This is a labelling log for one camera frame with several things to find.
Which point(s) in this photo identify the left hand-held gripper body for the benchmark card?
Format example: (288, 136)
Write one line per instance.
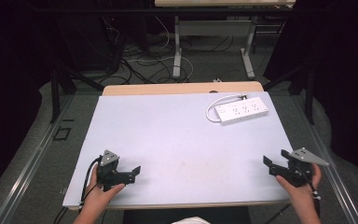
(110, 174)

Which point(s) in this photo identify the wooden table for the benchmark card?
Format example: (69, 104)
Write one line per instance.
(174, 88)

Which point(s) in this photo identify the aluminium floor rail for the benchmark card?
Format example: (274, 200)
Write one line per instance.
(28, 168)
(326, 161)

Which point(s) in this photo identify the person's white clothing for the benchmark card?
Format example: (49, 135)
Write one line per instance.
(190, 221)

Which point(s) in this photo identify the person's dark lap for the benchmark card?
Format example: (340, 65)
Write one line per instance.
(155, 216)

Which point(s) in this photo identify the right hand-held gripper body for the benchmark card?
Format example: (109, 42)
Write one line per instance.
(298, 169)

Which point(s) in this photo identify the pale table mat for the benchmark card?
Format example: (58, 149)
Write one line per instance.
(180, 146)

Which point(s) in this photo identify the white desk with metal legs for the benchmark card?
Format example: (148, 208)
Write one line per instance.
(211, 28)

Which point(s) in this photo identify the person's right hand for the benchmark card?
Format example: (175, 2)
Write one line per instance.
(300, 193)

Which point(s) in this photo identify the white power strip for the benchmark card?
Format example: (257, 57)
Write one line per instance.
(242, 110)

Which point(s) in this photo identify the black floor socket frame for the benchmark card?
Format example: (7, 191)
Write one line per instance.
(62, 133)

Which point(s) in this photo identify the black metal stand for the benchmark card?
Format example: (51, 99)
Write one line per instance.
(308, 93)
(56, 93)

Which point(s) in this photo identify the person's left hand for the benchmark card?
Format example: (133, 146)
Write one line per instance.
(101, 194)

